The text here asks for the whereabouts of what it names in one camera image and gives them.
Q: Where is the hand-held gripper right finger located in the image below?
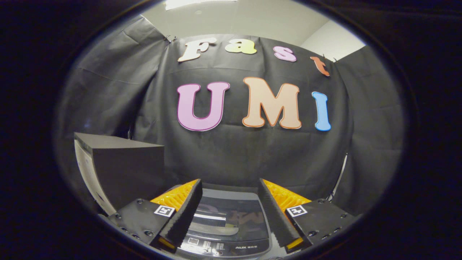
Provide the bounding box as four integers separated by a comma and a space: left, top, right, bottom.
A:
258, 178, 361, 253

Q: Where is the grey washing machine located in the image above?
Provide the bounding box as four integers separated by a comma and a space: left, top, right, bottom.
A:
170, 182, 275, 260

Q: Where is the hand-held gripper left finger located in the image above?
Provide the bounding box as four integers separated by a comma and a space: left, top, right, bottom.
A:
108, 179, 203, 253

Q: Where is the dark cabinet with beige side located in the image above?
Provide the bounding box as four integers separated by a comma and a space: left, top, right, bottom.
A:
74, 133, 166, 215

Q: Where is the black backdrop cloth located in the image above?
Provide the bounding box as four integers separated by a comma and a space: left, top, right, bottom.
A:
54, 14, 405, 217

